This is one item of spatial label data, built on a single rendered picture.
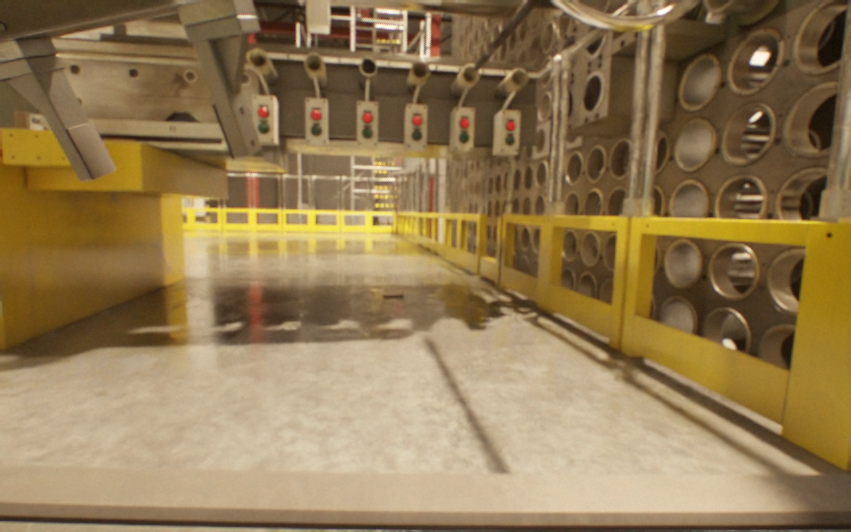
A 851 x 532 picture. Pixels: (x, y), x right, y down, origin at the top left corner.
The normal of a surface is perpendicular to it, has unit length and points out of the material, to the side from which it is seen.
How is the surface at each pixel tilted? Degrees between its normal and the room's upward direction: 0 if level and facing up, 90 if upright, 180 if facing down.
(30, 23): 113
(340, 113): 90
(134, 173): 90
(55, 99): 83
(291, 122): 90
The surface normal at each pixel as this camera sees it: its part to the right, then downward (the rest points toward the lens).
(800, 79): -0.99, 0.00
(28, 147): 0.16, 0.12
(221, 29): -0.07, 0.51
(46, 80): 0.99, -0.09
